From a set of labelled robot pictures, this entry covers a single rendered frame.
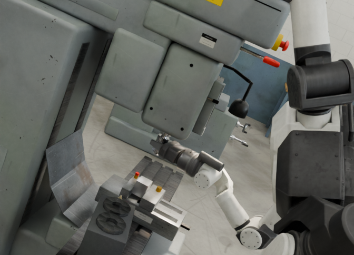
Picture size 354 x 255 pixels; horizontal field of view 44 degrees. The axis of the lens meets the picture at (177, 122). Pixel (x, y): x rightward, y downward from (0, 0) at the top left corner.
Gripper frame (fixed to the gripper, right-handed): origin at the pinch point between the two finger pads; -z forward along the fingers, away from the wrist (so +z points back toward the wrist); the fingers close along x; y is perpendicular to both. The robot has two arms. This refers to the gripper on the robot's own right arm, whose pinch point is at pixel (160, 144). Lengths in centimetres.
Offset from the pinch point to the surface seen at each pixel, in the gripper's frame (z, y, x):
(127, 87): -12.6, -18.5, 16.7
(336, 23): -78, -91, -657
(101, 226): 14, 12, 47
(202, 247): -4, 123, -162
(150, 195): 4.6, 20.6, 0.3
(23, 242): -27, 56, 25
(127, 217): 14.4, 13.1, 33.8
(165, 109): 1.0, -16.5, 10.2
